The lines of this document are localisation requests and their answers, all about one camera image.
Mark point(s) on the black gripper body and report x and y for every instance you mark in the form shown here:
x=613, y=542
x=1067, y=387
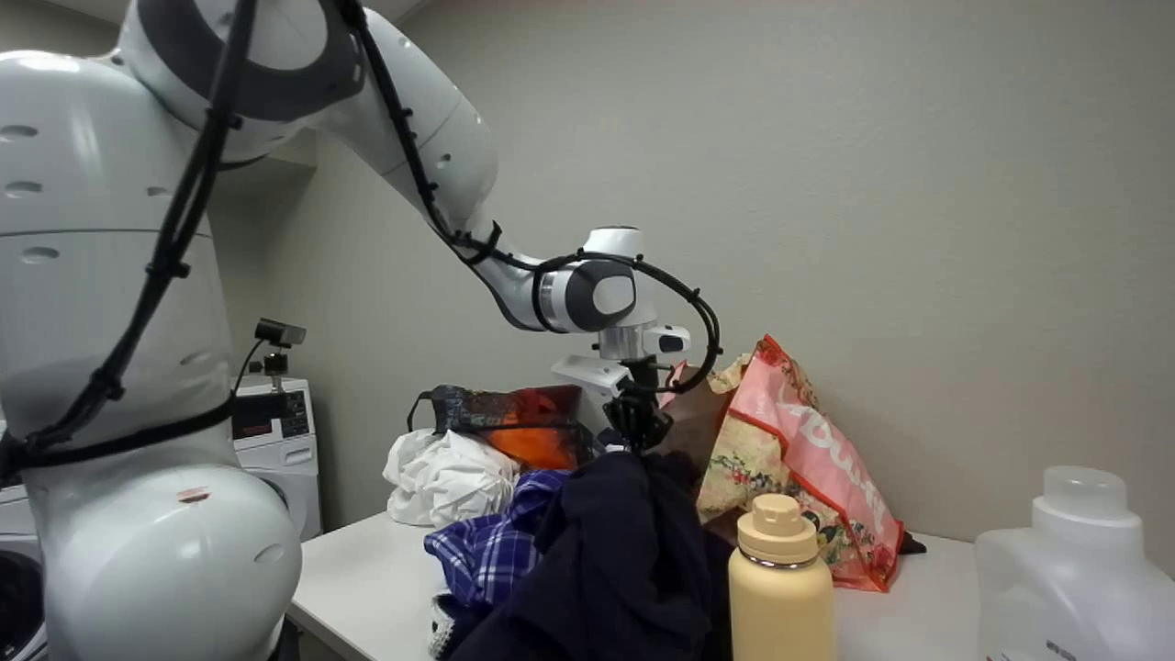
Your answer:
x=641, y=395

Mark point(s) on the dark navy garment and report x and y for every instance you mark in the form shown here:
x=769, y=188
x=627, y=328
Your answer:
x=613, y=562

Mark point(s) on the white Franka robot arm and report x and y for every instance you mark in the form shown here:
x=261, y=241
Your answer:
x=111, y=307

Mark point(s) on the dark printed tote bag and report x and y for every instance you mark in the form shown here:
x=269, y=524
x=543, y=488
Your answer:
x=527, y=425

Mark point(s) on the floral bag with red sides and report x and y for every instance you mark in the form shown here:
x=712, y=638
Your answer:
x=794, y=477

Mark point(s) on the blue plaid cloth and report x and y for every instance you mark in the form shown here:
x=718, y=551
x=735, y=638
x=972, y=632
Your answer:
x=490, y=545

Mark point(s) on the white cloth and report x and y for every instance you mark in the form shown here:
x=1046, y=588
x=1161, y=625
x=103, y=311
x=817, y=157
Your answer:
x=445, y=477

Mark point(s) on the tan water bottle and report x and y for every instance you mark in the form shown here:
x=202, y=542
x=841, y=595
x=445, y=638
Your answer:
x=779, y=600

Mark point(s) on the black webcam on stand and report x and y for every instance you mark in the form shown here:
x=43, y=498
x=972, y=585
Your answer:
x=281, y=330

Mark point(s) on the translucent plastic jug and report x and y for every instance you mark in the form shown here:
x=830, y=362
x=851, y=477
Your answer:
x=1079, y=588

